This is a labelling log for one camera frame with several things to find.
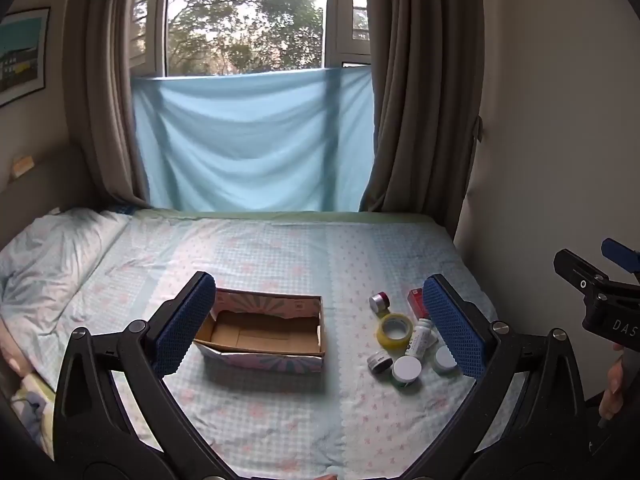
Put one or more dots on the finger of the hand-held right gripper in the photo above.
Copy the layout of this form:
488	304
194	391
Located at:
575	270
620	252

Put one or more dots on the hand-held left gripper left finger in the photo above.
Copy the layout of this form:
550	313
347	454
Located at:
185	327

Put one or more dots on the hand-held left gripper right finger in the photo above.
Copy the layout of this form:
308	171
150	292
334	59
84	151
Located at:
452	330

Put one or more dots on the white jar with green label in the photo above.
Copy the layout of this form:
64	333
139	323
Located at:
444	360

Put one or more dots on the white plastic bottle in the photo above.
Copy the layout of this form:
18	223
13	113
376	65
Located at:
420	337

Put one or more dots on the red carton box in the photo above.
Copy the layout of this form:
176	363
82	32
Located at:
415	302

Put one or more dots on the yellow tape roll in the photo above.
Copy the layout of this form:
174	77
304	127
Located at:
395	332

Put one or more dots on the green striped white-lid jar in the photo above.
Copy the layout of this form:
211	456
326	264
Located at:
406	371

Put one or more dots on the cardboard box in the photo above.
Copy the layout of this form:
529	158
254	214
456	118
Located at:
260	332

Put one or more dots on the red and silver small jar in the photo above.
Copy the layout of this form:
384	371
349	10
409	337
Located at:
380	302

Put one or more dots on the white jar with dark base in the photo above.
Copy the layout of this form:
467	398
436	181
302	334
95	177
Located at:
380	362

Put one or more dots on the person's right hand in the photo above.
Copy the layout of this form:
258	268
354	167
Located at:
612	390

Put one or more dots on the light patterned pillow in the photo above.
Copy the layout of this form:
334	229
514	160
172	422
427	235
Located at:
55	255

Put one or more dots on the colourful crumpled cloth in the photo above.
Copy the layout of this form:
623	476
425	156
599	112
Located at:
30	402

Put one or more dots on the light blue hanging cloth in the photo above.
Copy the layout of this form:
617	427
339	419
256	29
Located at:
250	140

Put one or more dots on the small orange item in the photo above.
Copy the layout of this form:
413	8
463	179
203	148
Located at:
22	165

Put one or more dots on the brown curtain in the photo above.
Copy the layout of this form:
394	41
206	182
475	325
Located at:
425	85
107	80

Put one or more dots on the window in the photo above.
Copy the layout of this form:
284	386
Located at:
245	15

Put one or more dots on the framed wall poster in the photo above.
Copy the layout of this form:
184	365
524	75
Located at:
20	55

